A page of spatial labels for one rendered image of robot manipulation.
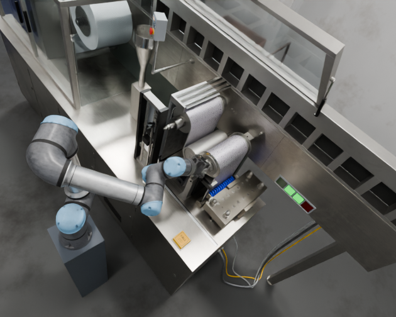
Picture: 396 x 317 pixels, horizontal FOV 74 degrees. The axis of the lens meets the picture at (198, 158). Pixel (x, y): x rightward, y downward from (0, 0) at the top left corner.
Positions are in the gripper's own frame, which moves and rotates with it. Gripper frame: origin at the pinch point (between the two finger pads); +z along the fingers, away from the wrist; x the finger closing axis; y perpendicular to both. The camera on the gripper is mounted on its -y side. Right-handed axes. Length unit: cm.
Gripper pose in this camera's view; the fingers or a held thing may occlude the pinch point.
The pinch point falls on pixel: (202, 170)
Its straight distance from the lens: 132.6
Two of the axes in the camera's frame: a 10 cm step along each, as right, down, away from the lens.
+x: -6.6, -6.9, 3.1
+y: 6.5, -7.3, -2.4
